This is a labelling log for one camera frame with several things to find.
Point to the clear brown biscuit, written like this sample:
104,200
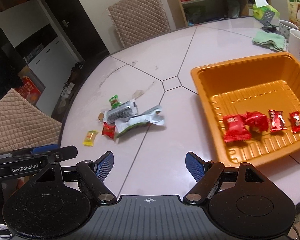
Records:
100,117

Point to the white cartoon mug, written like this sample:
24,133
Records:
294,43

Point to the black white snack sachet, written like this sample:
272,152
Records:
125,110

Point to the quilted beige chair near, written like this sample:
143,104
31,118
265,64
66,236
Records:
22,125

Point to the dark red candy packet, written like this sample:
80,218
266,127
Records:
277,123

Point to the small red candy packet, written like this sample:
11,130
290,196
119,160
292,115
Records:
294,118

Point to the green cleaning cloth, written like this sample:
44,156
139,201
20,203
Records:
271,41

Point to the crumpled red snack packet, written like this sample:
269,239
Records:
256,121

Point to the green wrapped candy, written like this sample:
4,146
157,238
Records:
114,102

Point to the quilted beige chair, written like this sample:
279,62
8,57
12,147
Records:
138,20
22,125

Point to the grey phone stand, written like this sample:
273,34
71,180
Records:
269,22

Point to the patterned grey mug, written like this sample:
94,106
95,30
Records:
285,27

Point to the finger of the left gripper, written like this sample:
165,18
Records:
45,148

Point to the white cabinet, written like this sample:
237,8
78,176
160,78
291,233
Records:
53,67

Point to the wooden shelf unit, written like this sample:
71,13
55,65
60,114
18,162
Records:
185,12

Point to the quilted beige chair far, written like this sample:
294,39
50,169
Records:
138,20

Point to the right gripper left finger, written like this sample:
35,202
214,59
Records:
91,178

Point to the yellow candy packet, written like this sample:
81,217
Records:
90,138

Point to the green tissue box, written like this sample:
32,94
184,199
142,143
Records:
263,8

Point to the large red snack packet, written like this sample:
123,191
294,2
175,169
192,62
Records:
235,129

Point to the red candy packet on table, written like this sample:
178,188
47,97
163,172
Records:
108,130

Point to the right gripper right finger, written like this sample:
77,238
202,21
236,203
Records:
207,176

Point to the orange plastic tray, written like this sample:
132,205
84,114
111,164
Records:
256,83

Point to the silver foil snack bag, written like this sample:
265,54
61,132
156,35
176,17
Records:
147,118

